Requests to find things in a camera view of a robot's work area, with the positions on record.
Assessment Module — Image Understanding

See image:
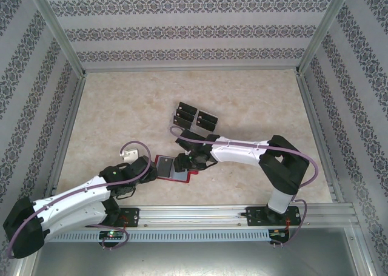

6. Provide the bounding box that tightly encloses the red tray with grey insert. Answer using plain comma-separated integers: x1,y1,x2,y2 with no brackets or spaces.
154,154,199,184

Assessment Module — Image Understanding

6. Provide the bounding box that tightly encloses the black credit card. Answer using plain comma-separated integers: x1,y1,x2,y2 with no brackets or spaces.
195,117,217,131
178,101,198,113
175,108,195,121
158,157,175,179
172,115,193,129
197,110,219,121

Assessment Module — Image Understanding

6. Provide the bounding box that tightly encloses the clear rack of black cartridges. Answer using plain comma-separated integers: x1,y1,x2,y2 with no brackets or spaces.
170,101,219,135

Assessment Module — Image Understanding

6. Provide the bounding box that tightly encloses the left controller board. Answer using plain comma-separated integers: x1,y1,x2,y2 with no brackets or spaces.
99,230,125,240

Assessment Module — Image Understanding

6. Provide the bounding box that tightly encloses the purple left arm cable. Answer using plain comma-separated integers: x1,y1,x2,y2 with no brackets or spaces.
5,140,152,260

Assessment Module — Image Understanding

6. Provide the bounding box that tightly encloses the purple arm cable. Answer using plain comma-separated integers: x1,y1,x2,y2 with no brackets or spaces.
5,140,152,260
169,126,321,246

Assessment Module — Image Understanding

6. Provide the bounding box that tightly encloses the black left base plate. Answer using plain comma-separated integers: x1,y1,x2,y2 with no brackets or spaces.
102,207,141,228

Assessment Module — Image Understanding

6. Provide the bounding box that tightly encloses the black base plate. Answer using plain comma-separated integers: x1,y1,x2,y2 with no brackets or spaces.
102,207,141,228
246,206,301,227

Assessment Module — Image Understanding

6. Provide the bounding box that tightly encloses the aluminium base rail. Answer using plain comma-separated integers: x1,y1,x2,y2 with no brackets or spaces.
30,205,357,228

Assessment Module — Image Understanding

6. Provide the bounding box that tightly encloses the slotted grey cable duct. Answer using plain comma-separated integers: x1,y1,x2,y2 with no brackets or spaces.
45,229,270,243

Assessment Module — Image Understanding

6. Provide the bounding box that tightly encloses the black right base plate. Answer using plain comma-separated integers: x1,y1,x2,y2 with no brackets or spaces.
246,206,301,227

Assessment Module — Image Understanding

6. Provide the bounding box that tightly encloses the aluminium table edge rail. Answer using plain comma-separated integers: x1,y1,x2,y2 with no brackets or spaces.
42,74,89,198
296,72,346,204

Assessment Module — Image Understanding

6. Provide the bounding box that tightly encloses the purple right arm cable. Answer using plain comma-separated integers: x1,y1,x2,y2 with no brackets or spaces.
169,126,321,246

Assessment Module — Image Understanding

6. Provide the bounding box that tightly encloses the aluminium upright frame post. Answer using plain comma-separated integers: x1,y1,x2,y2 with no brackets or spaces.
294,0,356,76
28,0,89,78

